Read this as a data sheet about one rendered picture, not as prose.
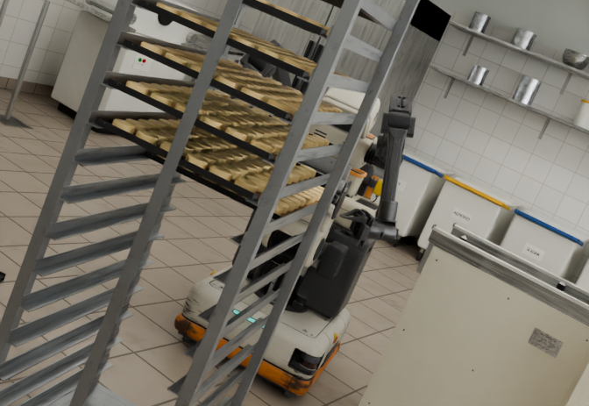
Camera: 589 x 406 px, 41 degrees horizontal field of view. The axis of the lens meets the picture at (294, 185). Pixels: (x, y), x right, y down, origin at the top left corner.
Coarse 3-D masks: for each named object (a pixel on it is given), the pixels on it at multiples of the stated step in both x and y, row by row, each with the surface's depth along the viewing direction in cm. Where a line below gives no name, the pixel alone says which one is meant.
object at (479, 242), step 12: (456, 228) 332; (468, 240) 330; (480, 240) 327; (492, 252) 325; (504, 252) 323; (516, 264) 320; (528, 264) 318; (540, 276) 316; (552, 276) 314; (564, 288) 312; (576, 288) 309; (588, 300) 307
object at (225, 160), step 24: (120, 120) 173; (144, 120) 184; (168, 120) 198; (168, 144) 169; (192, 144) 180; (216, 144) 193; (216, 168) 166; (240, 168) 176; (264, 168) 189; (312, 168) 216
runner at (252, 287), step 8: (280, 264) 224; (288, 264) 219; (272, 272) 213; (280, 272) 213; (256, 280) 202; (264, 280) 198; (272, 280) 207; (248, 288) 185; (256, 288) 194; (240, 296) 181; (208, 312) 168; (208, 320) 164
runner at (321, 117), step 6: (294, 114) 156; (318, 114) 173; (324, 114) 179; (330, 114) 185; (336, 114) 190; (342, 114) 197; (348, 114) 204; (354, 114) 212; (282, 120) 157; (318, 120) 176; (324, 120) 182; (330, 120) 188; (336, 120) 193; (342, 120) 200; (348, 120) 208
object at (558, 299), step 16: (432, 240) 307; (448, 240) 304; (464, 256) 301; (480, 256) 298; (496, 272) 295; (512, 272) 293; (528, 288) 290; (544, 288) 287; (560, 304) 284; (576, 304) 282
